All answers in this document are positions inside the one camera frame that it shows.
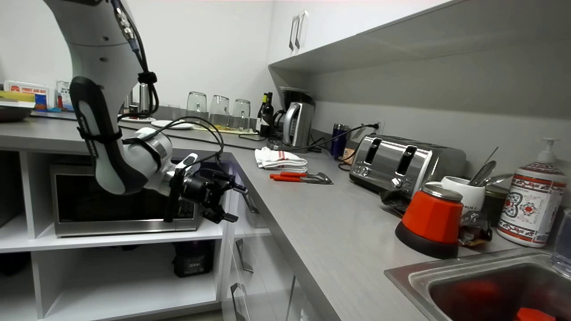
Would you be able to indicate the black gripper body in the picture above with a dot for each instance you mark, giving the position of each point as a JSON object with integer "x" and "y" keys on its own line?
{"x": 207, "y": 193}

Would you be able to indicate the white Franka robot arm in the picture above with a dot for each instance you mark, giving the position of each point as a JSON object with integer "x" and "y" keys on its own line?
{"x": 113, "y": 148}

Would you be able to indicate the white open shelf unit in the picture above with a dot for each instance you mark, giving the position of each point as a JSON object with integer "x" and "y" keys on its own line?
{"x": 118, "y": 286}

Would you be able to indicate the white towel with red stripes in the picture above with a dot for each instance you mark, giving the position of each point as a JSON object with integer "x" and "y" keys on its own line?
{"x": 277, "y": 159}

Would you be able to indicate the black box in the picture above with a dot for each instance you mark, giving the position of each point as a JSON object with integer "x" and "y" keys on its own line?
{"x": 193, "y": 259}

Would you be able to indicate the yellow patterned tray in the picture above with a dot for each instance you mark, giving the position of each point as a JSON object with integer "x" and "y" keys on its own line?
{"x": 241, "y": 129}

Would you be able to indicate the dark bottle with yellow cap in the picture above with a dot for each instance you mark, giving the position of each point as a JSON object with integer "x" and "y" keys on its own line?
{"x": 266, "y": 116}

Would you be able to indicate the white plate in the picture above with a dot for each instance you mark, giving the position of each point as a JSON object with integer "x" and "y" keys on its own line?
{"x": 175, "y": 125}

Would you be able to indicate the clear drinking glass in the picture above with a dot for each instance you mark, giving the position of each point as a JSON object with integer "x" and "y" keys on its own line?
{"x": 196, "y": 102}
{"x": 241, "y": 109}
{"x": 220, "y": 106}

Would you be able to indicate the stainless steel electric kettle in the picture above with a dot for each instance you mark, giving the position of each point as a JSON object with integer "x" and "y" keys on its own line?
{"x": 296, "y": 125}

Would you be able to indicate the stainless steel microwave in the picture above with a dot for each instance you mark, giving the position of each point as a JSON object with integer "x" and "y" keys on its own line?
{"x": 118, "y": 202}

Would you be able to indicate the black coffee maker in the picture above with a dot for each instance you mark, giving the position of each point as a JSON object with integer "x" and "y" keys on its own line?
{"x": 296, "y": 97}

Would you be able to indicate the blue object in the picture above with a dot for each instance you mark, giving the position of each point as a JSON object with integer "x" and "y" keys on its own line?
{"x": 339, "y": 141}

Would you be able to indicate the small orange box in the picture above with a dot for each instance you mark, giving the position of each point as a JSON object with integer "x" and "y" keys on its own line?
{"x": 348, "y": 156}

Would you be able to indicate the stainless steel toaster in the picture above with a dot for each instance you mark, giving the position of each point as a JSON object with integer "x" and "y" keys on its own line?
{"x": 393, "y": 166}

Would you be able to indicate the clear plastic container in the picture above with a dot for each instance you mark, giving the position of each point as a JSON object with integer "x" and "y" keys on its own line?
{"x": 63, "y": 97}

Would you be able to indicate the colourful cardboard box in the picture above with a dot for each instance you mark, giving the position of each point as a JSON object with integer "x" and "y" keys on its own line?
{"x": 27, "y": 95}

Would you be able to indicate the dark bowl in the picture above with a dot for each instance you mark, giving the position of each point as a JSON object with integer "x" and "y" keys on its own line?
{"x": 14, "y": 113}

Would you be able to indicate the white utensil mug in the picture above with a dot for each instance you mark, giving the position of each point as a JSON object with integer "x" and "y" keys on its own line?
{"x": 466, "y": 197}

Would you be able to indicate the metal spoon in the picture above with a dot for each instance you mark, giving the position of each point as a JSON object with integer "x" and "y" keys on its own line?
{"x": 480, "y": 172}

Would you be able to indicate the stainless steel sink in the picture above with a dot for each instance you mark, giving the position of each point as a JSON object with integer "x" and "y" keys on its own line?
{"x": 475, "y": 291}

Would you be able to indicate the dark glass jar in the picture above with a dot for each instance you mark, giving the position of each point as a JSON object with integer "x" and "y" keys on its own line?
{"x": 496, "y": 206}

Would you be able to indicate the patterned ceramic soap dispenser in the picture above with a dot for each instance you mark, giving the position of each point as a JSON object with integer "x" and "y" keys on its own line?
{"x": 532, "y": 206}

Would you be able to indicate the red plastic item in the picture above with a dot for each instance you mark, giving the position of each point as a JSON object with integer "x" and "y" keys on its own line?
{"x": 534, "y": 314}

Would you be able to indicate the white wall cabinet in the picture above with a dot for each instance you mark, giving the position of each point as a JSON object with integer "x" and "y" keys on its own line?
{"x": 332, "y": 24}

